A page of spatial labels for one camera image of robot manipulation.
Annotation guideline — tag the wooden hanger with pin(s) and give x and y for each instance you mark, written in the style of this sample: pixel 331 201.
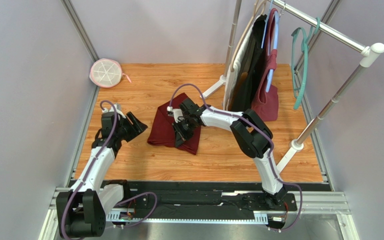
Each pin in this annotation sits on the wooden hanger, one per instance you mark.
pixel 258 9

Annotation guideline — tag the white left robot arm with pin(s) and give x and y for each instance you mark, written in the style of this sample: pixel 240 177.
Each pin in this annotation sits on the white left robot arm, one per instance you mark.
pixel 82 210

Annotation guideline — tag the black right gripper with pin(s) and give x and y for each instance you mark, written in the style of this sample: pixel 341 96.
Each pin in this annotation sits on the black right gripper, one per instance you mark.
pixel 182 126

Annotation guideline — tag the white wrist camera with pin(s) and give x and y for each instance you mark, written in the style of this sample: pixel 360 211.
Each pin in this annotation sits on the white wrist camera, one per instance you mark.
pixel 117 108
pixel 176 113

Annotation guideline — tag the white hanging towel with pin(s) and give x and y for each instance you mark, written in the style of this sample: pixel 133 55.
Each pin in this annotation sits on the white hanging towel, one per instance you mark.
pixel 235 66

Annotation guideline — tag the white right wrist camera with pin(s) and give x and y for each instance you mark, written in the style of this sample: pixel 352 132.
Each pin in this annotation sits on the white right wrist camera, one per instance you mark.
pixel 176 113

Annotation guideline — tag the black hanging garment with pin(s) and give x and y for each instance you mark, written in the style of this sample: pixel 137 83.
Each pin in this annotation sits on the black hanging garment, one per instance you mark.
pixel 248 89

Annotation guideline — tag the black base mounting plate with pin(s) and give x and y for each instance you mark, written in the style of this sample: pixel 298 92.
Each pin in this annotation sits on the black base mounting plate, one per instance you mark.
pixel 204 200

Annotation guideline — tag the dark red hanging garment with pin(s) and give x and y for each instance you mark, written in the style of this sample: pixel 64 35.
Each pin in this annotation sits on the dark red hanging garment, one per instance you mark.
pixel 265 104

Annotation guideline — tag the teal plastic hanger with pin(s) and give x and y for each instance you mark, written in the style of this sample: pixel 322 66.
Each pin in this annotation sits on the teal plastic hanger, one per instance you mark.
pixel 299 92

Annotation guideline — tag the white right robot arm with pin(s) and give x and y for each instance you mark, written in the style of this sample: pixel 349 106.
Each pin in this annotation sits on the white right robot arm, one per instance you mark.
pixel 251 134

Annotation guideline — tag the round pink mesh laundry bag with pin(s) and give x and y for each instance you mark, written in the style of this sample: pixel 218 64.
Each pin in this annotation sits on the round pink mesh laundry bag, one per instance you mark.
pixel 107 73

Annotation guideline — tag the dark red cloth napkin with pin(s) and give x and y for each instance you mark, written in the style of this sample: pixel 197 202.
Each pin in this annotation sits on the dark red cloth napkin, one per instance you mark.
pixel 162 132

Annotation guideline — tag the aluminium frame rail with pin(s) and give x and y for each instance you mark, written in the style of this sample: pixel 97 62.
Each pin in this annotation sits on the aluminium frame rail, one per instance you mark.
pixel 322 214

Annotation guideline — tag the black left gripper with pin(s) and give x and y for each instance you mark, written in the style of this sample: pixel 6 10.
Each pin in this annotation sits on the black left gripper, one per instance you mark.
pixel 137 127

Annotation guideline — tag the blue plastic hanger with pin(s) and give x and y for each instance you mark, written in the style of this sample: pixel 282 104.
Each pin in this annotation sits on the blue plastic hanger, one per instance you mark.
pixel 270 43

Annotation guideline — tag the silver clothes rack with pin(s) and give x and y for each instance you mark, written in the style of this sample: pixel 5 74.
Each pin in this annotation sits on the silver clothes rack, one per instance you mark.
pixel 369 54

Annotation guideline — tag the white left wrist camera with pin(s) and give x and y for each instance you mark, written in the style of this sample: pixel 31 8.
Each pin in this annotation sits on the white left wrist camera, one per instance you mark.
pixel 117 108

